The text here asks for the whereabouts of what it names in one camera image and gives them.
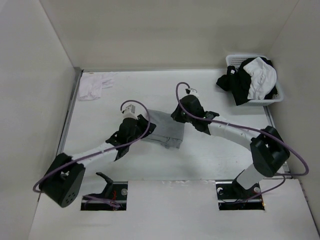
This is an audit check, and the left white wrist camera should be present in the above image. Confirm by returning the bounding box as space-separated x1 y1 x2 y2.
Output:
122 104 138 120

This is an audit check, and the white tank top in basket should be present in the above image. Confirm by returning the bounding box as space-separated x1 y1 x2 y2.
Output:
242 57 277 100

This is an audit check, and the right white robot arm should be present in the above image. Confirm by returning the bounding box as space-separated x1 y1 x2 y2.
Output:
171 94 290 198

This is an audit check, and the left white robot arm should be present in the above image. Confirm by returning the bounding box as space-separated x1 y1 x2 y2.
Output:
33 114 157 209

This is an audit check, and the folded white tank top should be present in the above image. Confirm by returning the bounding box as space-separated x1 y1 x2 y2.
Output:
77 72 117 101

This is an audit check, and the black tank top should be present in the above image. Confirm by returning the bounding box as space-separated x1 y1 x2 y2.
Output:
216 57 279 106

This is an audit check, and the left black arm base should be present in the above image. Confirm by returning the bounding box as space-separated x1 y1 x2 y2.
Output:
80 172 129 212

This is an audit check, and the grey tank top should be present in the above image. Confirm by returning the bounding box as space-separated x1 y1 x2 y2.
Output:
142 109 185 149

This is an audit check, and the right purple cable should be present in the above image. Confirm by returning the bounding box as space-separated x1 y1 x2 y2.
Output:
175 81 310 205

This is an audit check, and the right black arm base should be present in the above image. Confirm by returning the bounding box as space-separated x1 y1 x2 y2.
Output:
215 180 265 211

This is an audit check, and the white plastic basket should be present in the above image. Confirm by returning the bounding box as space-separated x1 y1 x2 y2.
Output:
225 53 284 107

